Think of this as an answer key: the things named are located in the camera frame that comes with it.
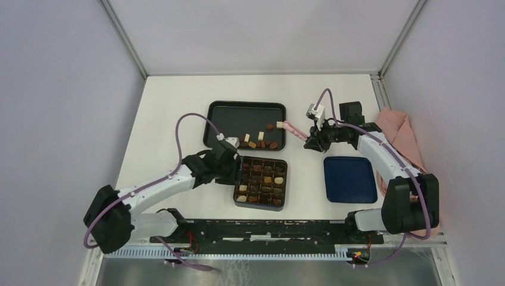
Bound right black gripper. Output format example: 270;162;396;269
304;117;347;153

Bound pink tongs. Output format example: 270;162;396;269
282;121;308;142

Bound blue chocolate box with insert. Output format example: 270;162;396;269
233;156;288;212

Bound blue box lid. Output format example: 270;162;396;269
323;156;378;204

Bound black chocolate tray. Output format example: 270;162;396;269
207;101;286;151

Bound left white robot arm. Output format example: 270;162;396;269
83;137;241;254

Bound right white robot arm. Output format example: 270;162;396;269
304;101;439;243

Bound pink cloth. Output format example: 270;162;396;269
373;110;442;240

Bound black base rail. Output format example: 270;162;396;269
162;219;384;254

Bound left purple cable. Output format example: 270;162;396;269
83;113;226;272

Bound purple cable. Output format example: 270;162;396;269
83;113;226;272
317;88;432;267

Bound white cable duct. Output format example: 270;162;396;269
103;246;372;262

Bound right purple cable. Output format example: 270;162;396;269
317;88;432;267

